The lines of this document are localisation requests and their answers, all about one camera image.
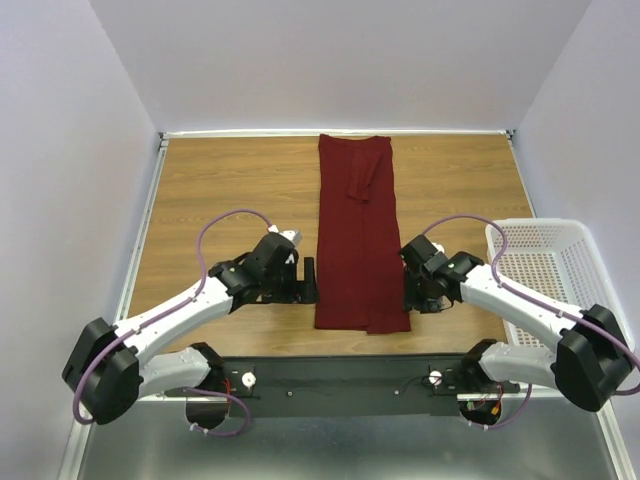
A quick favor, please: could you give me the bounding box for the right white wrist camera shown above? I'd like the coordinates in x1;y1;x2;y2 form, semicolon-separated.
432;242;445;254

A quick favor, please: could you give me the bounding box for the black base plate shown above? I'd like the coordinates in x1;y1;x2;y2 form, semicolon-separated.
184;355;521;431

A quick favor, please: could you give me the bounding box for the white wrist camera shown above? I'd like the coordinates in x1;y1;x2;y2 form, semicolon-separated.
432;242;445;254
267;225;303;264

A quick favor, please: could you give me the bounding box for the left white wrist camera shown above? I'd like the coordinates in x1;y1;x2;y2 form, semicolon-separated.
267;225;303;264

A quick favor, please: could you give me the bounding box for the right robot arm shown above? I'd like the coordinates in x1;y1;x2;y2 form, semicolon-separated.
399;235;635;412

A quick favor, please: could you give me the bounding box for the dark red t shirt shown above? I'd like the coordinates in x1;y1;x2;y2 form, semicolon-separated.
315;134;411;335

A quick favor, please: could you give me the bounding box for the white plastic basket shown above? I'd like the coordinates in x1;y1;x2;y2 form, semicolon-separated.
485;218;635;349

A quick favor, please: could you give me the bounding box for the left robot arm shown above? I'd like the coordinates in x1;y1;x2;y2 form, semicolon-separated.
62;227;318;425

